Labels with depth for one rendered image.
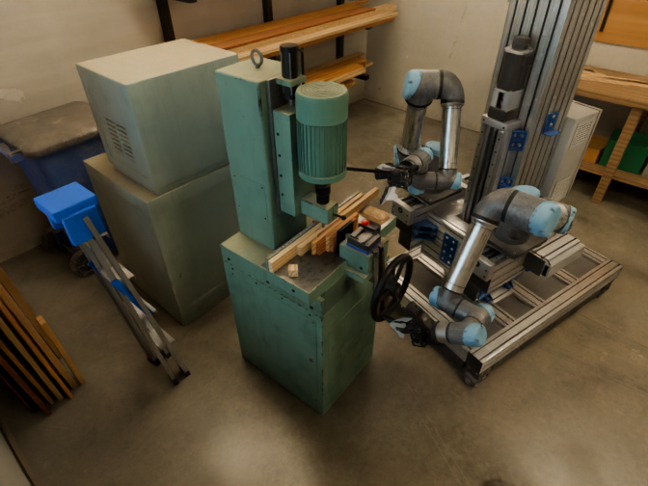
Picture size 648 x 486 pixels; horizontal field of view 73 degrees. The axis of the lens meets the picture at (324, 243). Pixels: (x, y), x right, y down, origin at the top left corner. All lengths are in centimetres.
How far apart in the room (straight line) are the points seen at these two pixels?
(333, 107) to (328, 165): 20
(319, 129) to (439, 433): 153
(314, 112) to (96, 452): 182
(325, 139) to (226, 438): 148
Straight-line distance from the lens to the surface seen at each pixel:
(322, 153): 150
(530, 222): 151
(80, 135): 292
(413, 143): 212
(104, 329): 293
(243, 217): 193
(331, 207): 166
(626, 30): 449
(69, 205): 176
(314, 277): 161
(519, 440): 241
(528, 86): 204
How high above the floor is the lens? 200
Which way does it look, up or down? 39 degrees down
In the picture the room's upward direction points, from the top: straight up
